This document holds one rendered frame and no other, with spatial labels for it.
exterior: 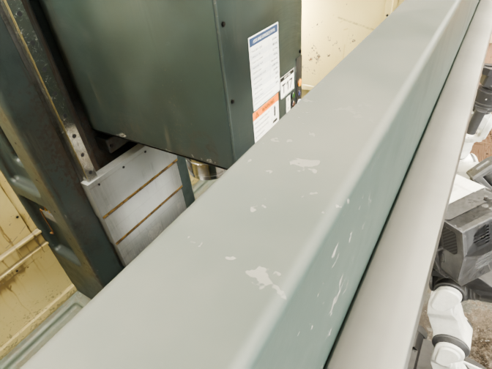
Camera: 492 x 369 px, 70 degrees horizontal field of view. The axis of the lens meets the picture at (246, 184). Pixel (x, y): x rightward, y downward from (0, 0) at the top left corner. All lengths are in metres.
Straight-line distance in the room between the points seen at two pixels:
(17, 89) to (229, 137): 0.69
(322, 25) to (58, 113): 1.29
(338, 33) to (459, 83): 1.56
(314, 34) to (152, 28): 1.17
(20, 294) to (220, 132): 1.39
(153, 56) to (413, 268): 0.89
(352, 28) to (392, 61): 1.73
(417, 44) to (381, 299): 0.13
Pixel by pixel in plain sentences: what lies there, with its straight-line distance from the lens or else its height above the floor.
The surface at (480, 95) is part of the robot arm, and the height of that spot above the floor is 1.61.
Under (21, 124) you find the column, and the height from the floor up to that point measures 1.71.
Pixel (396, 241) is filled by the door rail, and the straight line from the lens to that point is 0.21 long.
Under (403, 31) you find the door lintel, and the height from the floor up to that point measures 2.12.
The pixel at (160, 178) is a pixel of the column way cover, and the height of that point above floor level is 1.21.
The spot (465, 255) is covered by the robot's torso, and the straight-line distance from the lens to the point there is 1.28.
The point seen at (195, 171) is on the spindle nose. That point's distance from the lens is 1.20.
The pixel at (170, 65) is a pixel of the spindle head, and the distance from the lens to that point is 0.97.
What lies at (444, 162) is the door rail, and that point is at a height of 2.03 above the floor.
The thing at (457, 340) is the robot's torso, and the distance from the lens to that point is 1.84.
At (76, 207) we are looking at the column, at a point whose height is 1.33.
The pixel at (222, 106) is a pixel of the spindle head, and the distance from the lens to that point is 0.91.
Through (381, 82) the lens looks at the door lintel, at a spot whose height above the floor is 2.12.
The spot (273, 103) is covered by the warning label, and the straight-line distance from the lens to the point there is 1.12.
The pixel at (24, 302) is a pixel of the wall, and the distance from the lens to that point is 2.07.
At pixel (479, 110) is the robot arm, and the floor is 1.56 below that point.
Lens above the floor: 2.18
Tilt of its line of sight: 38 degrees down
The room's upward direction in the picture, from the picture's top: 6 degrees counter-clockwise
